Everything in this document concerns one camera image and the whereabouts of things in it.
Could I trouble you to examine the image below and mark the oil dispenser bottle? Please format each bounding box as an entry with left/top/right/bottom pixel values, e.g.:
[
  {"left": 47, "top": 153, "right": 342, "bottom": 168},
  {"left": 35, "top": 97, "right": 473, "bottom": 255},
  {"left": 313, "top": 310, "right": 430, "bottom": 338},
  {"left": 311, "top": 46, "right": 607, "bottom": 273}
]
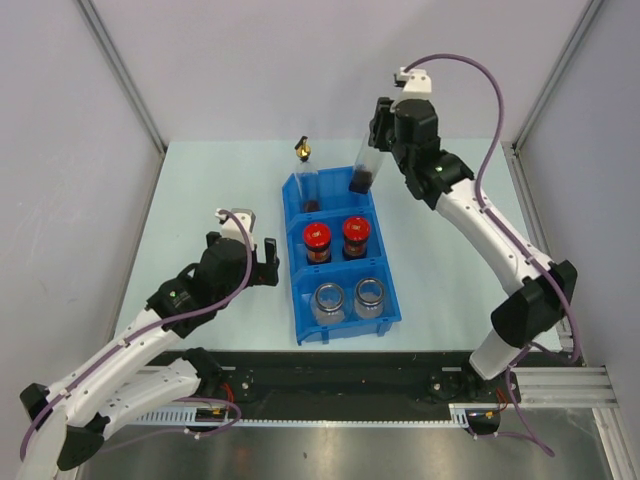
[
  {"left": 294, "top": 136, "right": 320, "bottom": 213},
  {"left": 349, "top": 132, "right": 387, "bottom": 194}
]

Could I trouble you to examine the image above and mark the red-lid sauce jar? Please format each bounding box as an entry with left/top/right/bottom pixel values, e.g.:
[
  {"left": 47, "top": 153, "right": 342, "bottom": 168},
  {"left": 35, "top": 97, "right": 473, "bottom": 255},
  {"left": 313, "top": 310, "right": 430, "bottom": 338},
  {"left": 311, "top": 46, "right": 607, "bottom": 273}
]
[
  {"left": 303, "top": 222, "right": 332, "bottom": 265},
  {"left": 342, "top": 216, "right": 371, "bottom": 260}
]

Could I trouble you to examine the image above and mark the clear glass jar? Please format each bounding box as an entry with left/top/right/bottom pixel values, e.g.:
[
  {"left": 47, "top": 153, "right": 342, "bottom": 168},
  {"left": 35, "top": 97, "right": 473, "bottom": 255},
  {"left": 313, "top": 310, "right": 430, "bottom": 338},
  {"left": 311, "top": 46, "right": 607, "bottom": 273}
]
[
  {"left": 311, "top": 282, "right": 346, "bottom": 326},
  {"left": 354, "top": 277, "right": 385, "bottom": 320}
]

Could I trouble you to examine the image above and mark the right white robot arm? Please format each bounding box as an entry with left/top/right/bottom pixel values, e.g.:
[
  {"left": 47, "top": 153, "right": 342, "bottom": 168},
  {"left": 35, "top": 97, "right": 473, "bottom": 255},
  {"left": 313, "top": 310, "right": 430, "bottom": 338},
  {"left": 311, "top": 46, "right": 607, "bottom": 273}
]
[{"left": 369, "top": 97, "right": 577, "bottom": 401}]

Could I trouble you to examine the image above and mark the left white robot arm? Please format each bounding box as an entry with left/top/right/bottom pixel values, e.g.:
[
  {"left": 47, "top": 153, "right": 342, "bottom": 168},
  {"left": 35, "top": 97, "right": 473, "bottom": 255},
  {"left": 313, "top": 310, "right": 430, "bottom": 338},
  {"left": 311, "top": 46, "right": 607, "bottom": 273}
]
[{"left": 18, "top": 232, "right": 280, "bottom": 479}]

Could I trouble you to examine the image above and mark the blue three-compartment plastic bin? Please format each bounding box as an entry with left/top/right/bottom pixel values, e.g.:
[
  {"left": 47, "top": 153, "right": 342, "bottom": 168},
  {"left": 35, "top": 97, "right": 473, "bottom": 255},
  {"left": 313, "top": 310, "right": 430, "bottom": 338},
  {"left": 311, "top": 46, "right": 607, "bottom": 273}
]
[{"left": 282, "top": 167, "right": 401, "bottom": 344}]

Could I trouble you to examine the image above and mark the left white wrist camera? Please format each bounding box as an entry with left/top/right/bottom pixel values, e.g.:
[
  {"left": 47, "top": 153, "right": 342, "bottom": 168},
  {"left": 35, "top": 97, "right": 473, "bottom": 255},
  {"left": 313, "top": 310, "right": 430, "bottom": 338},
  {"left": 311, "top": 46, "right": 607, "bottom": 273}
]
[{"left": 215, "top": 208, "right": 256, "bottom": 241}]

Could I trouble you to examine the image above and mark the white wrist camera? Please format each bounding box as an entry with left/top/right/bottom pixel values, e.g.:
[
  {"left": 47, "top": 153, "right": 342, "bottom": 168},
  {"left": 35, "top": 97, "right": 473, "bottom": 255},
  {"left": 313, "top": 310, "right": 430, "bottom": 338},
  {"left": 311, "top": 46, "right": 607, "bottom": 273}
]
[
  {"left": 394, "top": 68, "right": 432, "bottom": 102},
  {"left": 215, "top": 208, "right": 256, "bottom": 241}
]

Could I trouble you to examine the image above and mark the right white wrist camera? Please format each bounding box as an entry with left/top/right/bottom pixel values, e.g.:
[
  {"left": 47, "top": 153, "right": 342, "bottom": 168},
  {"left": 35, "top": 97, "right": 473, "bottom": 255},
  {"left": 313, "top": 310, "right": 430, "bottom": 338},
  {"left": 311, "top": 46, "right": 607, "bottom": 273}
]
[{"left": 394, "top": 68, "right": 432, "bottom": 102}]

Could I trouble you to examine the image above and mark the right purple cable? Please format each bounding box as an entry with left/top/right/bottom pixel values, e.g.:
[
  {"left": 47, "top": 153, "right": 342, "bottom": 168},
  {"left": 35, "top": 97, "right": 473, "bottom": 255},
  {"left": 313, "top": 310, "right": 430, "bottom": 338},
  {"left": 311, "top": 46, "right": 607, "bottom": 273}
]
[{"left": 402, "top": 53, "right": 584, "bottom": 457}]

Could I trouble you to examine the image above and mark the purple cable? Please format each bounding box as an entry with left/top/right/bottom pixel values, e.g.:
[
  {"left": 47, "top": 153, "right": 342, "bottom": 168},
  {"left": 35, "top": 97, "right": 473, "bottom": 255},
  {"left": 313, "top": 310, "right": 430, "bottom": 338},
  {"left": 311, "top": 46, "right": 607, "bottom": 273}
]
[
  {"left": 402, "top": 53, "right": 584, "bottom": 457},
  {"left": 18, "top": 209, "right": 251, "bottom": 462}
]

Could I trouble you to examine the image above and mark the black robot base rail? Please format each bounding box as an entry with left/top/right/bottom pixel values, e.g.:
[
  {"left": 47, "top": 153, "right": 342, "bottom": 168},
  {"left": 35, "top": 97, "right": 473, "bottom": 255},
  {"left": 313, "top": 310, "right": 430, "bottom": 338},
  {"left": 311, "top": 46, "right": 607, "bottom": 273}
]
[{"left": 212, "top": 351, "right": 519, "bottom": 420}]

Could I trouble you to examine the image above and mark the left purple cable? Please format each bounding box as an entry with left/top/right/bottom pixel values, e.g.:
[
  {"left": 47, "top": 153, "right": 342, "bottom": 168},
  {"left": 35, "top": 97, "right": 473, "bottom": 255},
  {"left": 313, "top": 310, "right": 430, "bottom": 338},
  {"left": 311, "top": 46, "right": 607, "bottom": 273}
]
[{"left": 18, "top": 209, "right": 251, "bottom": 462}]

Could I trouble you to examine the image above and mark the white slotted cable duct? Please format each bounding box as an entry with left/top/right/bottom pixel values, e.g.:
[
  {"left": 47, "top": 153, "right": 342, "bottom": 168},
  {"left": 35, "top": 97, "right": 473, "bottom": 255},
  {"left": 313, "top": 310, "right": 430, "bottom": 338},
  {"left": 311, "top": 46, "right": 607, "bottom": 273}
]
[{"left": 129, "top": 405, "right": 501, "bottom": 436}]

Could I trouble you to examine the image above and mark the aluminium frame extrusion right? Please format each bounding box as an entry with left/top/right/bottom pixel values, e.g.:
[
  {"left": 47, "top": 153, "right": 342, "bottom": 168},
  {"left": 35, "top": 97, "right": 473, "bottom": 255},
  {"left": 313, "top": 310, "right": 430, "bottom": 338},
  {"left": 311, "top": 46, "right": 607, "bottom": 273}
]
[{"left": 502, "top": 140, "right": 640, "bottom": 480}]

